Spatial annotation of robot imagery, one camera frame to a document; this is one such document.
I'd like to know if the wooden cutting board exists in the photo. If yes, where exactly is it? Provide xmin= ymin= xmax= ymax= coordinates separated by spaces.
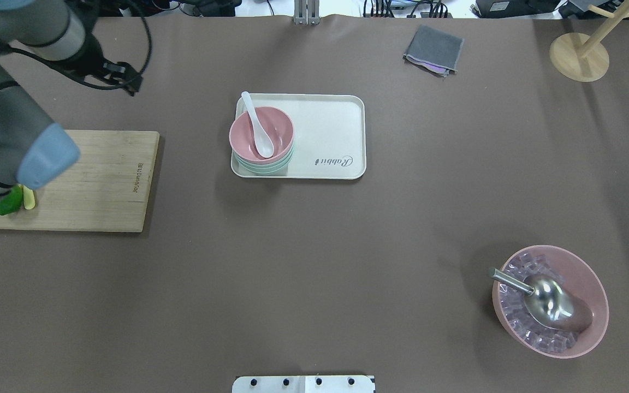
xmin=0 ymin=130 xmax=160 ymax=233

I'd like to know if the small pink bowl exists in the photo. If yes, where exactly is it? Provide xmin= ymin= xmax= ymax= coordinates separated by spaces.
xmin=229 ymin=106 xmax=295 ymax=165

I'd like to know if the green lime toy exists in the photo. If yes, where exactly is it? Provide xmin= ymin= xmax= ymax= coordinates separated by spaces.
xmin=0 ymin=184 xmax=24 ymax=216

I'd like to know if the grey folded cloth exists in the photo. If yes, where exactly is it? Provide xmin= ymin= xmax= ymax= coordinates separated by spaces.
xmin=402 ymin=25 xmax=465 ymax=77

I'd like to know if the cream serving tray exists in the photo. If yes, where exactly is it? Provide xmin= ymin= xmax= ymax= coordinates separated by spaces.
xmin=252 ymin=93 xmax=366 ymax=181

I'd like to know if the large pink ice bowl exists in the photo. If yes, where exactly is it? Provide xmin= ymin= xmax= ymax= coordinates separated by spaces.
xmin=489 ymin=245 xmax=609 ymax=359

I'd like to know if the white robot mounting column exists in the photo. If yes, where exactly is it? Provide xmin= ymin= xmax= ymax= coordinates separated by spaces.
xmin=232 ymin=374 xmax=376 ymax=392

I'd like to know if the wooden mug tree stand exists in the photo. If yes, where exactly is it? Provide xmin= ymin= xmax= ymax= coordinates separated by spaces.
xmin=549 ymin=1 xmax=629 ymax=82

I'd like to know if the metal ice scoop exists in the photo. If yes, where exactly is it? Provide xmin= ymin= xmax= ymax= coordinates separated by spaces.
xmin=488 ymin=268 xmax=575 ymax=330

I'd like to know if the white ceramic spoon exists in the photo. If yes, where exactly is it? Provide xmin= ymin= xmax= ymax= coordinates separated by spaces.
xmin=241 ymin=91 xmax=274 ymax=158

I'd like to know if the aluminium frame post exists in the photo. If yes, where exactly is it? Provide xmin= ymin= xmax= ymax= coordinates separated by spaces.
xmin=293 ymin=0 xmax=321 ymax=26

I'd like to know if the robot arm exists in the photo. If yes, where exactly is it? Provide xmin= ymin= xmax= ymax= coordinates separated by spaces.
xmin=0 ymin=1 xmax=92 ymax=200

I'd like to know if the green bowl stack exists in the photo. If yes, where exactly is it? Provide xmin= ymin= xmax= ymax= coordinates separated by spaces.
xmin=232 ymin=145 xmax=295 ymax=176

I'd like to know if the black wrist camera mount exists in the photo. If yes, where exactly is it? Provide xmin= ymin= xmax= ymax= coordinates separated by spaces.
xmin=100 ymin=61 xmax=143 ymax=97

